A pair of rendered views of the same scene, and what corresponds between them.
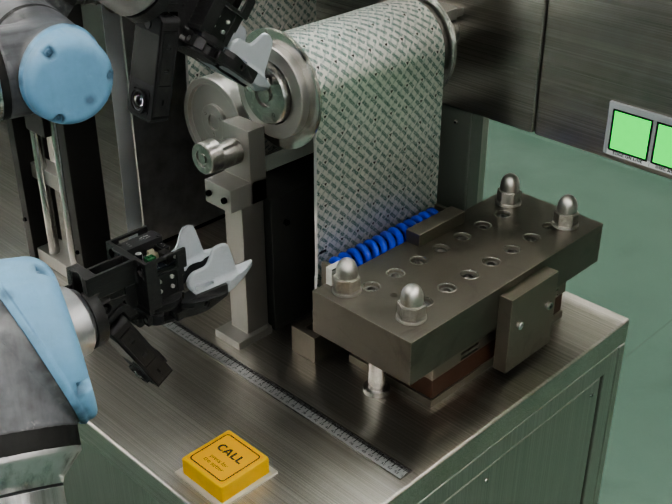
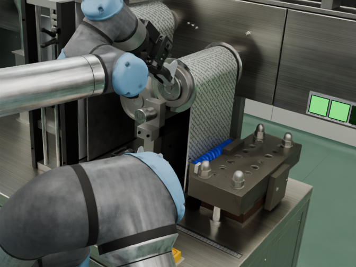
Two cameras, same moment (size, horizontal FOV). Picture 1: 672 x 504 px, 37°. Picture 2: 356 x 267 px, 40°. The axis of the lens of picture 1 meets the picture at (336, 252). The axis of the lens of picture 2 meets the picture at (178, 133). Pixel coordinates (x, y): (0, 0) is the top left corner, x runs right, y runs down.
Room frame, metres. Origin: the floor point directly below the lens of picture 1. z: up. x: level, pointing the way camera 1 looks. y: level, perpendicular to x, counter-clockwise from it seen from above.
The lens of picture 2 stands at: (-0.08, 0.29, 1.69)
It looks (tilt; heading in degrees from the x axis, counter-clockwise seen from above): 25 degrees down; 349
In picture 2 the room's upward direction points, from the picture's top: 4 degrees clockwise
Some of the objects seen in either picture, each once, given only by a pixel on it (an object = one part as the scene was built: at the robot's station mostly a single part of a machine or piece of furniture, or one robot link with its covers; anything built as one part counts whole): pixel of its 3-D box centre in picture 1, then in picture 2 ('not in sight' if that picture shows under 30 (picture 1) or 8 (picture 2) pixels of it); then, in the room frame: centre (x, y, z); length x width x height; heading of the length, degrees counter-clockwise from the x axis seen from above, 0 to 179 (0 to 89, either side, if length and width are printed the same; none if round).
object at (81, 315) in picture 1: (60, 324); not in sight; (0.85, 0.28, 1.11); 0.08 x 0.05 x 0.08; 45
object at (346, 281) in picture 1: (346, 274); (205, 168); (1.04, -0.01, 1.05); 0.04 x 0.04 x 0.04
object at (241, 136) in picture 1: (237, 237); (149, 153); (1.13, 0.13, 1.05); 0.06 x 0.05 x 0.31; 135
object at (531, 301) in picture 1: (527, 320); (277, 187); (1.07, -0.24, 0.97); 0.10 x 0.03 x 0.11; 135
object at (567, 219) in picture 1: (567, 209); (287, 139); (1.21, -0.31, 1.05); 0.04 x 0.04 x 0.04
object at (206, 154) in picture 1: (208, 156); (142, 115); (1.11, 0.15, 1.18); 0.04 x 0.02 x 0.04; 45
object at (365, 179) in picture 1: (380, 182); (211, 127); (1.18, -0.06, 1.11); 0.23 x 0.01 x 0.18; 135
